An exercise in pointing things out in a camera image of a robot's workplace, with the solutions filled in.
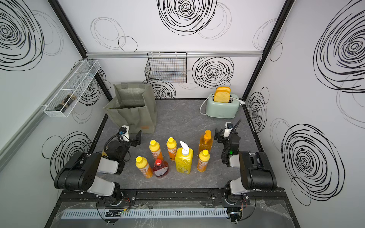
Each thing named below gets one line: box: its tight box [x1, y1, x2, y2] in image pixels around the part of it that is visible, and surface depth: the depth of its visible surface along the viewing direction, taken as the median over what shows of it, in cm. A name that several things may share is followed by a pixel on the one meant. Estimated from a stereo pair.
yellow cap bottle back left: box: [149, 139, 164, 161], surface depth 73 cm
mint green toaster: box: [205, 93, 241, 119], surface depth 101 cm
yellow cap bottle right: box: [196, 149, 211, 173], surface depth 70 cm
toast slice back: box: [214, 86, 232, 94], surface depth 98 cm
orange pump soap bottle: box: [198, 129, 213, 156], surface depth 74 cm
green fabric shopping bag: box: [103, 82, 157, 134], surface depth 90 cm
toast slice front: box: [213, 89, 231, 104], surface depth 98 cm
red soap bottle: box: [152, 158, 170, 178], surface depth 72 cm
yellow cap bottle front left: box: [135, 155, 154, 179], surface depth 68 cm
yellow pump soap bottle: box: [174, 140, 194, 175], surface depth 70 cm
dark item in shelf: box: [54, 94, 77, 113], surface depth 69 cm
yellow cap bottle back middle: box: [166, 136, 178, 162], surface depth 75 cm
